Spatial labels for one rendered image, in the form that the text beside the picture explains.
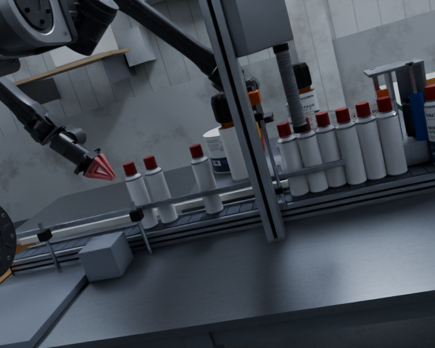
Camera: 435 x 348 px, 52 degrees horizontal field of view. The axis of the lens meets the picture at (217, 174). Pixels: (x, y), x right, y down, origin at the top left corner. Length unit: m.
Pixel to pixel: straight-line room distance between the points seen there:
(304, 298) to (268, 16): 0.62
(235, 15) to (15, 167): 4.65
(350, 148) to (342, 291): 0.43
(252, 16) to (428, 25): 3.47
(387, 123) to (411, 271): 0.42
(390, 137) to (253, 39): 0.44
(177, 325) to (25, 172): 4.60
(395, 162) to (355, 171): 0.10
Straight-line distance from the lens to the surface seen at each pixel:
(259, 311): 0.90
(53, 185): 5.31
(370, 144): 1.21
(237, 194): 1.32
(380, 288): 0.90
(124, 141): 4.78
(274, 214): 1.11
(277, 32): 1.10
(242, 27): 1.01
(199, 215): 1.33
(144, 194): 1.32
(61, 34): 0.73
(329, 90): 4.08
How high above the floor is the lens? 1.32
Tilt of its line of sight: 15 degrees down
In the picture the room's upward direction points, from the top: 17 degrees counter-clockwise
